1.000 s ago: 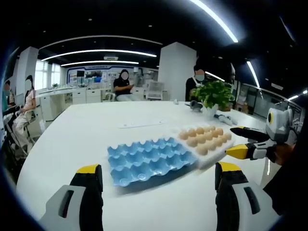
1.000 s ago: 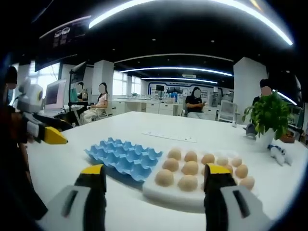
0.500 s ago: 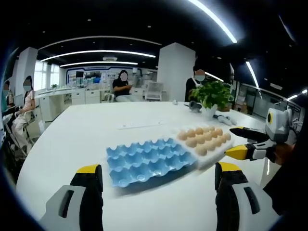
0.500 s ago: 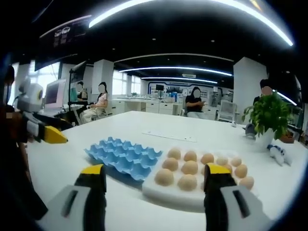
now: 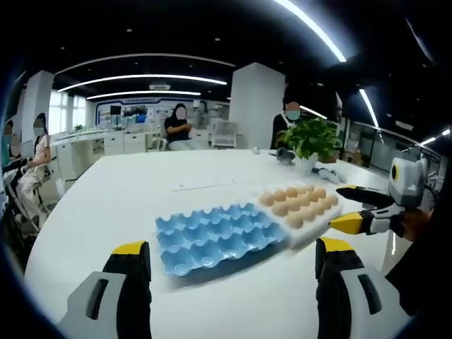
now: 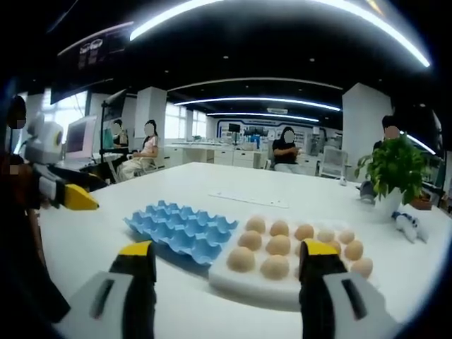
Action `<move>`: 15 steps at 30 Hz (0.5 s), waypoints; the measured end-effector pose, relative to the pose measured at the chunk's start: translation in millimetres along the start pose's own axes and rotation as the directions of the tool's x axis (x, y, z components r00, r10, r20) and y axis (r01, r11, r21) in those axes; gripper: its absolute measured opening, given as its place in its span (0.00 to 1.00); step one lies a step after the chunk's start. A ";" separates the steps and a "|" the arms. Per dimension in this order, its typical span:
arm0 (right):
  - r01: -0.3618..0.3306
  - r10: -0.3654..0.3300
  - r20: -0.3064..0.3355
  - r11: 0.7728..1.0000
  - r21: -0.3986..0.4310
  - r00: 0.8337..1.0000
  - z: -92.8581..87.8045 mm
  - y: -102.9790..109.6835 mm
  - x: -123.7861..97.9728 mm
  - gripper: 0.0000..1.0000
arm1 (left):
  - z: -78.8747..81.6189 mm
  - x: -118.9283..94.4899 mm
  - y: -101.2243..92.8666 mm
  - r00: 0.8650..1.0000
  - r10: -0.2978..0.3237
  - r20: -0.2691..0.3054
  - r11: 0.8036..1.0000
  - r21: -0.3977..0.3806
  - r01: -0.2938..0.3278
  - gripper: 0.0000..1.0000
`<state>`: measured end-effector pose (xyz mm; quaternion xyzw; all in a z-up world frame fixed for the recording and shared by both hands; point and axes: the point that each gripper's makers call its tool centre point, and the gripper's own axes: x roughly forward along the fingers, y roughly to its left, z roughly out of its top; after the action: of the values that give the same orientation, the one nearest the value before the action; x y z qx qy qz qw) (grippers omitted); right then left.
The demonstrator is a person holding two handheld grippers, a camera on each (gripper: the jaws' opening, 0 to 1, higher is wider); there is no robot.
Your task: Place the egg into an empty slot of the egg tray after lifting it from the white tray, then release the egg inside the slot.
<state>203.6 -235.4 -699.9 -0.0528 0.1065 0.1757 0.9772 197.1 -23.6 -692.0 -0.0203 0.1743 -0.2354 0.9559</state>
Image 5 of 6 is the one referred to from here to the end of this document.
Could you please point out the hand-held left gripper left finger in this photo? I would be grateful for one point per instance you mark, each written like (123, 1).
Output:
(102, 300)

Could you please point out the group of brown eggs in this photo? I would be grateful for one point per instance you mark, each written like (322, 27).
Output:
(300, 205)

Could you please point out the blue egg tray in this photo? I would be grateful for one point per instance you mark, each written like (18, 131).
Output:
(212, 240)

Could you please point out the grey device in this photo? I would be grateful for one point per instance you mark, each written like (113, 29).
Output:
(285, 156)

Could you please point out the white egg tray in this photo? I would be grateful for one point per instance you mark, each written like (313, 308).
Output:
(307, 234)

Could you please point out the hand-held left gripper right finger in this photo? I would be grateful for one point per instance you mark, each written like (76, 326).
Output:
(353, 300)

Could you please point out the white mesh chair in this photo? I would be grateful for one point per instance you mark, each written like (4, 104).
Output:
(225, 134)

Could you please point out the person's right hand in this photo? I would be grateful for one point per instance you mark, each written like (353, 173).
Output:
(418, 222)

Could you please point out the white table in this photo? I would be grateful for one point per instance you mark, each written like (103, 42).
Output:
(141, 183)

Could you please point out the ceiling air conditioner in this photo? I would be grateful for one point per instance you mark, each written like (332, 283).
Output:
(159, 86)

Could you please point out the blue wall display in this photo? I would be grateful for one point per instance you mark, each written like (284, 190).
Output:
(134, 114)

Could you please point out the white cabinet counter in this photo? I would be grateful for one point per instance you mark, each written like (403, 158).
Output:
(88, 148)

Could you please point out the white flat strip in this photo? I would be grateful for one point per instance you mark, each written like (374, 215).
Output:
(203, 184)

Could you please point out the green potted plant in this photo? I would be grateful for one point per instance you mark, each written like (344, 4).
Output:
(310, 137)

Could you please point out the small white object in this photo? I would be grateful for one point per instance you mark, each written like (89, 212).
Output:
(256, 151)

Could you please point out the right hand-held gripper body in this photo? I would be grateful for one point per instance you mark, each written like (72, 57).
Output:
(409, 183)

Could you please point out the ceiling light strip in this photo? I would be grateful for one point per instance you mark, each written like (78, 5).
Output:
(141, 94)
(310, 26)
(369, 106)
(141, 78)

